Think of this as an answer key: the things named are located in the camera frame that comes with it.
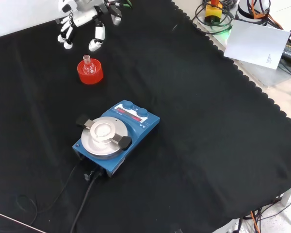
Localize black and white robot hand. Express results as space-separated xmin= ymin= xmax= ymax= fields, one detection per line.
xmin=55 ymin=0 xmax=123 ymax=52

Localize clear glass round-bottom flask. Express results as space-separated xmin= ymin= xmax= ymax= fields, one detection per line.
xmin=82 ymin=54 xmax=96 ymax=76

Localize heater with blue base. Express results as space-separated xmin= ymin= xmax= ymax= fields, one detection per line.
xmin=72 ymin=100 xmax=161 ymax=178

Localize yellow stop button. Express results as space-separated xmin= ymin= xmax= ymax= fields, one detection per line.
xmin=204 ymin=0 xmax=225 ymax=24

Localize black bench cloth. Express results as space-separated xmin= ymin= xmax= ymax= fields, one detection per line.
xmin=0 ymin=0 xmax=291 ymax=233

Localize pale board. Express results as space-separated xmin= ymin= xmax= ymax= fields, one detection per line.
xmin=223 ymin=19 xmax=291 ymax=70

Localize grey metal plate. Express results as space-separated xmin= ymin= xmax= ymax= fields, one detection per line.
xmin=239 ymin=60 xmax=291 ymax=87

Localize green and black hand cable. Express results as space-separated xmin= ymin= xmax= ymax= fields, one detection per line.
xmin=104 ymin=0 xmax=133 ymax=9

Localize red ribbed flask ring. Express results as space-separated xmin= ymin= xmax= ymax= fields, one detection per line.
xmin=77 ymin=58 xmax=104 ymax=85

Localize black stop button cables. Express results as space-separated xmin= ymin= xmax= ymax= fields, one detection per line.
xmin=194 ymin=0 xmax=235 ymax=35

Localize metal block with black handles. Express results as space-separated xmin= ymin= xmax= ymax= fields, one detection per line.
xmin=75 ymin=115 xmax=133 ymax=151

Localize orange cable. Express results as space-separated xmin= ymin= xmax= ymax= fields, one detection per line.
xmin=246 ymin=0 xmax=285 ymax=30

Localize thin black probe cable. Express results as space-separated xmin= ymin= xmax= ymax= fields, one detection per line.
xmin=14 ymin=162 xmax=81 ymax=227

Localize thick black power cable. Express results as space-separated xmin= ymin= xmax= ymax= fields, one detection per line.
xmin=69 ymin=169 xmax=100 ymax=233

